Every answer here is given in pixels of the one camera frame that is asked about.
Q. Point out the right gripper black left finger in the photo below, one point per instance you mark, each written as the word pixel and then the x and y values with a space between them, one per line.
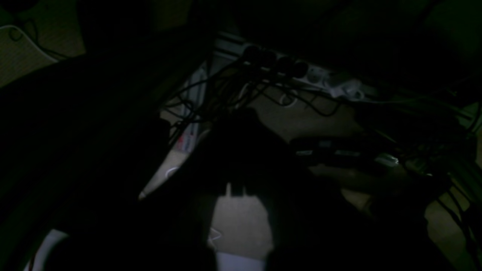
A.
pixel 167 230

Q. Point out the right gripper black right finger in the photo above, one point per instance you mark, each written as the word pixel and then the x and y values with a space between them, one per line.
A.
pixel 316 229

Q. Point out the white power strip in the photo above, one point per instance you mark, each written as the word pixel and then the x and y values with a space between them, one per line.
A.
pixel 335 84

